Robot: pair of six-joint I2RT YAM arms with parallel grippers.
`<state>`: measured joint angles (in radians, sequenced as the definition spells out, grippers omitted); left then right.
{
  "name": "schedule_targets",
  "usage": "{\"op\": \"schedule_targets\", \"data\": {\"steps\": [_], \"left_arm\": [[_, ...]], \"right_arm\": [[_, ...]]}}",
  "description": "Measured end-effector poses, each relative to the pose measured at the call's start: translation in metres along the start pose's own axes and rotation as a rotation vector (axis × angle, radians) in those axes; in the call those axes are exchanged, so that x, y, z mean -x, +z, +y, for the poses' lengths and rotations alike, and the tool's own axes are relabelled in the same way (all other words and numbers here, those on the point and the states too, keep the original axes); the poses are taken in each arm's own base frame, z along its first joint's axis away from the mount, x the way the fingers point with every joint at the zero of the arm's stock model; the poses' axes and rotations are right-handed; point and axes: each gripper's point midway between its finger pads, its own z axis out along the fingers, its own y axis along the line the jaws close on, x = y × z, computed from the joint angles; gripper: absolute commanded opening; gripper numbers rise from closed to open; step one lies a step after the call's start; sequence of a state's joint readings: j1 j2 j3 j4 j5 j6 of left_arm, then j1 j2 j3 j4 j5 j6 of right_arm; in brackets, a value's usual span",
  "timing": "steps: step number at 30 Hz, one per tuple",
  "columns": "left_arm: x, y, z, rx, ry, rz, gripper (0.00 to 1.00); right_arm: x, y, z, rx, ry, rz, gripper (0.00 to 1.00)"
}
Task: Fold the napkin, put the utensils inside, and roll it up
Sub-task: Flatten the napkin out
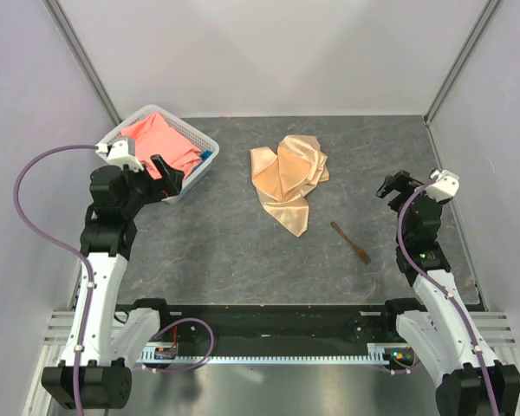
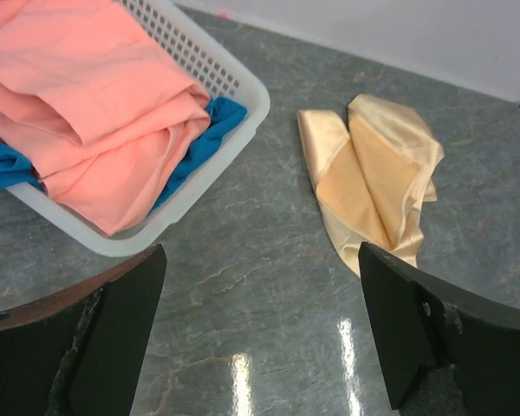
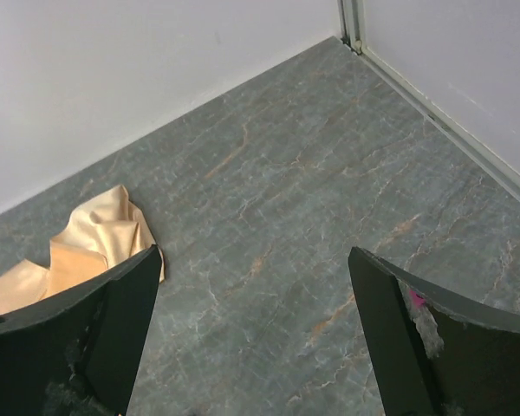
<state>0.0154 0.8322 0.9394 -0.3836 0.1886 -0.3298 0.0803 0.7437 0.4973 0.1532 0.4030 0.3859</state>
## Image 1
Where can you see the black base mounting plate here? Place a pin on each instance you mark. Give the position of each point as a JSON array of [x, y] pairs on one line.
[[289, 330]]

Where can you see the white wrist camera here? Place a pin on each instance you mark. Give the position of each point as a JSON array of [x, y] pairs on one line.
[[119, 152], [444, 186]]

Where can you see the blue cloth in basket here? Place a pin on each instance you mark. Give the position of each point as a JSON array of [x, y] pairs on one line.
[[205, 155]]

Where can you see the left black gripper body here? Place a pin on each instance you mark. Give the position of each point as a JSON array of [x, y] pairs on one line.
[[144, 190]]

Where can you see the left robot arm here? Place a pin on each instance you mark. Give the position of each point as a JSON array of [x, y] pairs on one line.
[[95, 369]]

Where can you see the left aluminium frame post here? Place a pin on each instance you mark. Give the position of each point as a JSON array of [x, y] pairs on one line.
[[67, 30]]

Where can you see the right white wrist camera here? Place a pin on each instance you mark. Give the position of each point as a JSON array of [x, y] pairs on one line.
[[444, 186]]

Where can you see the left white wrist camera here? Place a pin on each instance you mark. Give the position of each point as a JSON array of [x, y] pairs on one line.
[[119, 152]]

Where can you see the white slotted cable duct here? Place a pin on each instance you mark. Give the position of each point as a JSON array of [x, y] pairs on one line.
[[376, 355]]

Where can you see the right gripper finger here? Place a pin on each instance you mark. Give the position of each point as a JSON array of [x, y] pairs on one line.
[[406, 178], [386, 188]]

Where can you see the brown wooden fork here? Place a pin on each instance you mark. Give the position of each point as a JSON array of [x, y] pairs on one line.
[[359, 252]]

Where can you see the peach satin napkin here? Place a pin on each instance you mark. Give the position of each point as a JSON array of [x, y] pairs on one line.
[[284, 178]]

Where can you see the aluminium frame post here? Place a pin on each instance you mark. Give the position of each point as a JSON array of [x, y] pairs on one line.
[[469, 45], [67, 30]]

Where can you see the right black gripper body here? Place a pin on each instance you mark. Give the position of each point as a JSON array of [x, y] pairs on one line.
[[406, 187]]

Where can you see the right aluminium frame post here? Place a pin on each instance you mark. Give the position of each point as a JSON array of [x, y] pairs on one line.
[[469, 45]]

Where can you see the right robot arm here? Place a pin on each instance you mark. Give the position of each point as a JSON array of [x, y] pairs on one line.
[[469, 378]]

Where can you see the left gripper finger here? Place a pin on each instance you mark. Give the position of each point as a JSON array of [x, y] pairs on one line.
[[171, 179], [133, 167]]

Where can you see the white plastic basket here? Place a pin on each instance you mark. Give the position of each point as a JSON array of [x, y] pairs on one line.
[[197, 138]]

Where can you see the pink cloth in basket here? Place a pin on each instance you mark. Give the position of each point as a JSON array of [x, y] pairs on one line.
[[154, 136]]

